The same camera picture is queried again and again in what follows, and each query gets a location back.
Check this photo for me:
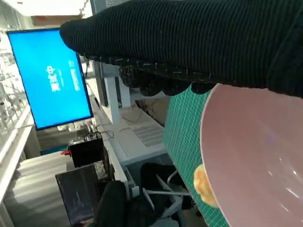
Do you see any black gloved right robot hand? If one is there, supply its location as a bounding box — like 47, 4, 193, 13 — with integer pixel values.
59, 0, 303, 98

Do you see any pink bowl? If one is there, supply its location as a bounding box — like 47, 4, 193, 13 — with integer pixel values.
200, 82, 303, 227

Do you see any long striped toy bread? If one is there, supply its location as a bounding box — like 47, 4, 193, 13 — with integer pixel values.
193, 164, 219, 209

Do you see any green cutting mat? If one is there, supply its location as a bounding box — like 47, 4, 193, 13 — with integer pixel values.
162, 84, 230, 227

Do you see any white perforated cabinet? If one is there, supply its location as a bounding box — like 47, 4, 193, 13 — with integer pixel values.
94, 111, 171, 166

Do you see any black equipment box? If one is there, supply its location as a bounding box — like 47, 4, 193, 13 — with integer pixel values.
68, 132, 105, 168

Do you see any blue screen monitor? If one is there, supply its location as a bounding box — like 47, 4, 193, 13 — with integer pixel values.
6, 28, 94, 131

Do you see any grey chair with metal legs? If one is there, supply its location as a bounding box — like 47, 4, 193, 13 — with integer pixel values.
141, 163, 192, 227

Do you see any person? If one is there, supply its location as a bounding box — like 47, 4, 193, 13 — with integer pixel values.
94, 181, 130, 227

